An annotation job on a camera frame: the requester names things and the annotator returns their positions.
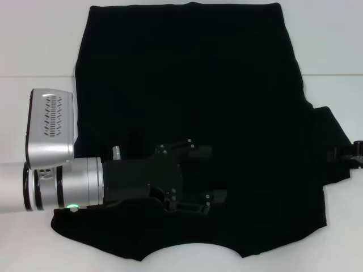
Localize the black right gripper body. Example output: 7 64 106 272
350 139 363 171

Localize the black t-shirt with FREE print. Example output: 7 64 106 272
50 2 352 255

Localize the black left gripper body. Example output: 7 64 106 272
102 146 184 213

